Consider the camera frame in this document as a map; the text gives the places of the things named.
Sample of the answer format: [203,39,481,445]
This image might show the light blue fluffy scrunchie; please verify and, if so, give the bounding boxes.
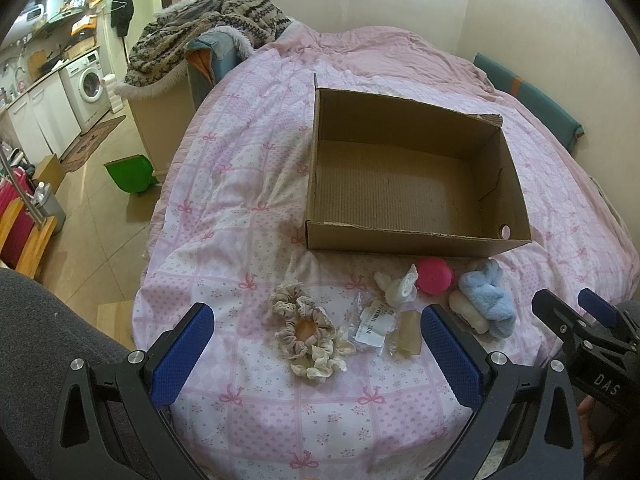
[458,259,516,339]

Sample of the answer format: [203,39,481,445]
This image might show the cream soft pad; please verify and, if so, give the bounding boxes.
[448,290,489,335]

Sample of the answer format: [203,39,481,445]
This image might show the white soft cloth bundle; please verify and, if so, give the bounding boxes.
[374,264,419,309]

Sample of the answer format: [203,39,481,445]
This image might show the beige floral scrunchie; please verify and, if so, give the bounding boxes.
[271,282,336,361]

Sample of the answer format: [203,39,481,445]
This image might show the person's right hand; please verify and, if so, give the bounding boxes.
[577,396,598,458]

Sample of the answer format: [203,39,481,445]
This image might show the pink rubber duck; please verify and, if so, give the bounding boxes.
[416,257,454,296]

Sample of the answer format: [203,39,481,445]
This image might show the clear plastic bag with label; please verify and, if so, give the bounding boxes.
[350,297,398,356]

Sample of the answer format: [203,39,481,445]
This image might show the teal cushion with orange stripe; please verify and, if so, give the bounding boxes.
[473,53,585,153]

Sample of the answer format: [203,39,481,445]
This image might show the pink patterned bed quilt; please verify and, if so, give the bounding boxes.
[132,24,639,479]

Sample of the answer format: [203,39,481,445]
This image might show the cream satin scrunchie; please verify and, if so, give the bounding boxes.
[290,326,356,384]

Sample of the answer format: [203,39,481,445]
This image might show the grey metal canister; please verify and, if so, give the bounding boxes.
[32,182,66,234]

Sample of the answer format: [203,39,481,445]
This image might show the brown cardboard box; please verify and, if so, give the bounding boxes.
[304,87,532,258]

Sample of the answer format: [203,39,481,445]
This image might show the green plastic dustpan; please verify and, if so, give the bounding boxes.
[104,155,160,194]

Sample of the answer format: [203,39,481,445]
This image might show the red suitcase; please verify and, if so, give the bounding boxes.
[1,179,37,271]

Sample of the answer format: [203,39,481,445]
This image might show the brown door mat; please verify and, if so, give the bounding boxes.
[61,115,126,174]

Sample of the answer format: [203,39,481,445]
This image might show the white kitchen cabinets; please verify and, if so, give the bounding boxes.
[1,72,81,165]

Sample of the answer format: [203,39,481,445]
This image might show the white washing machine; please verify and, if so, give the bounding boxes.
[60,49,110,134]

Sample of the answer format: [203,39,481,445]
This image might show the blue fur-trimmed jacket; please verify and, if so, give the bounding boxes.
[184,26,255,110]

